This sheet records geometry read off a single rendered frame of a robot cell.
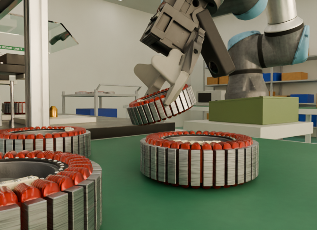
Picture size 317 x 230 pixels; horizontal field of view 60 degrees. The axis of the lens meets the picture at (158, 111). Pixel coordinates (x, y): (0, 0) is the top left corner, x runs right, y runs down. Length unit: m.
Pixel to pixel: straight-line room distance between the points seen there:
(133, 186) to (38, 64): 0.32
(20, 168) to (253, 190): 0.17
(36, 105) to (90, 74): 6.36
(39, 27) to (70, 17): 6.35
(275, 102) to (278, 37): 0.20
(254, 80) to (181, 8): 0.56
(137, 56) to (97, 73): 1.33
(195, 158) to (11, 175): 0.13
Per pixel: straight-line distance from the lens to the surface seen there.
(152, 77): 0.50
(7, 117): 0.86
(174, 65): 0.41
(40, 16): 0.51
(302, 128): 1.03
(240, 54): 0.99
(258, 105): 0.90
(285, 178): 0.29
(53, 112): 0.70
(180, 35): 0.44
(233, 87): 0.98
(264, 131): 0.83
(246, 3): 0.60
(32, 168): 0.19
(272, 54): 0.97
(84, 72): 6.76
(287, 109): 1.02
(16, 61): 0.66
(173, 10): 0.44
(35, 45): 0.49
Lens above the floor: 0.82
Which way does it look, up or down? 2 degrees down
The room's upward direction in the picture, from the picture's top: straight up
